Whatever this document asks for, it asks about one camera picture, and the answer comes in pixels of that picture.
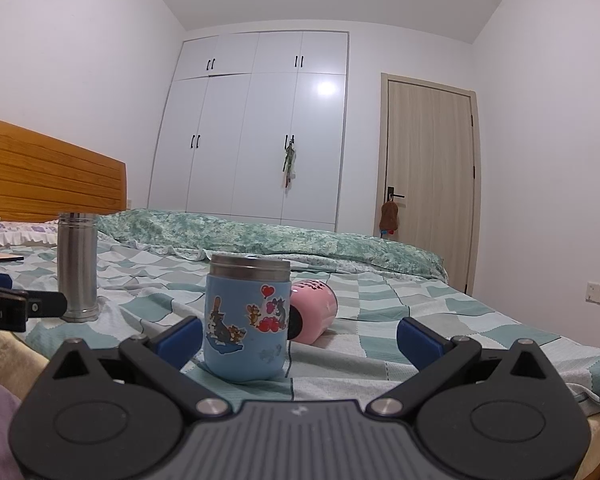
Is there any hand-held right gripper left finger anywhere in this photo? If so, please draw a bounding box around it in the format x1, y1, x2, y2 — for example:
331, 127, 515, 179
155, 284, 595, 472
49, 316, 233, 418

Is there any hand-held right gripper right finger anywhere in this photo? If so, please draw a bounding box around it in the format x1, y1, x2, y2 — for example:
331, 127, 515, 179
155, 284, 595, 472
370, 316, 554, 418

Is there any pink cup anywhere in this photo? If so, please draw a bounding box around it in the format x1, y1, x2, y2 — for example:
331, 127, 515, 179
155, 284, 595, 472
286, 280, 339, 345

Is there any blue cartoon cup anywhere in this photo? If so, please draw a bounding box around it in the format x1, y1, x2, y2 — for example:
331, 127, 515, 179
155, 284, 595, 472
202, 254, 292, 385

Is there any checkered green bedsheet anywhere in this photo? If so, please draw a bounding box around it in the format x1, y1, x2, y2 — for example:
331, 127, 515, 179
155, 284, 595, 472
0, 237, 600, 409

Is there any stainless steel tumbler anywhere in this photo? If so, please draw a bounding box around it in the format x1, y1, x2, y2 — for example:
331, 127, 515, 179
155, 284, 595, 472
56, 212, 100, 324

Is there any purple floral pillow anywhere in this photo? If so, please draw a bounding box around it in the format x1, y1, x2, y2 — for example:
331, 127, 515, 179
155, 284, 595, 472
0, 207, 61, 249

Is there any wooden headboard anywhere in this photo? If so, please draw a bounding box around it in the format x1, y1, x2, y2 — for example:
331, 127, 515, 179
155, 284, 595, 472
0, 114, 128, 224

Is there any brown hanging plush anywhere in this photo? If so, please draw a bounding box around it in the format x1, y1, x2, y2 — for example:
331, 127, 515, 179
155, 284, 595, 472
378, 199, 400, 237

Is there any green floral quilt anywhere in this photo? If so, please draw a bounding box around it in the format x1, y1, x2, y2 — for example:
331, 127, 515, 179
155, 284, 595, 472
96, 208, 449, 282

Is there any light wooden door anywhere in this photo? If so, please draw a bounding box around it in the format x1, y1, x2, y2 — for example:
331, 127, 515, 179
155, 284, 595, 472
379, 72, 483, 296

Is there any green hanging ornament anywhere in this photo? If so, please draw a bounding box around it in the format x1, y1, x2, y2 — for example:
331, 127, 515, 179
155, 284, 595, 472
281, 142, 297, 189

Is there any white wardrobe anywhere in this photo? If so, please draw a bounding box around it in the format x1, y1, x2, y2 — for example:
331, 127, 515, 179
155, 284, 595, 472
147, 30, 351, 234

